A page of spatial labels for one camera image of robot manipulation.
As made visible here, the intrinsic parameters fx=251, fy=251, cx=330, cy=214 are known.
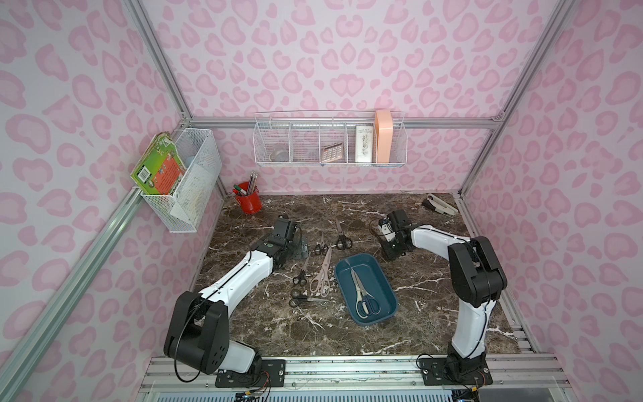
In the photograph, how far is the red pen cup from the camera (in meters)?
1.12

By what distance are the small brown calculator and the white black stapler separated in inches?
19.5

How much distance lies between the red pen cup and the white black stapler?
0.77m

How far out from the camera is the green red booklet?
0.67 m

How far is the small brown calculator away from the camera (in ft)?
3.02

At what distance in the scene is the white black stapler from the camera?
44.2 inches

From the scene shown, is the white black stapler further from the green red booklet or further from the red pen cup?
the green red booklet

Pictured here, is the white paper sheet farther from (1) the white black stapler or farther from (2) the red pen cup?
(1) the white black stapler

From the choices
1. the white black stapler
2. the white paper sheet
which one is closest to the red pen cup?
the white paper sheet

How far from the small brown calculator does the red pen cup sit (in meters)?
0.37
